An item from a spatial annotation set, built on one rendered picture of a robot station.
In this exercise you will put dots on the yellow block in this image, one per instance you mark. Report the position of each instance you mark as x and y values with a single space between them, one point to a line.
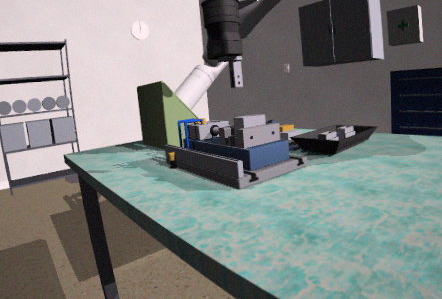
283 128

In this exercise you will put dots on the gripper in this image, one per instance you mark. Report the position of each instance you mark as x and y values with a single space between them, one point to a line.
221 20

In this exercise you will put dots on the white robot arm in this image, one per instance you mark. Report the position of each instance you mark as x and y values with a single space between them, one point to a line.
200 79

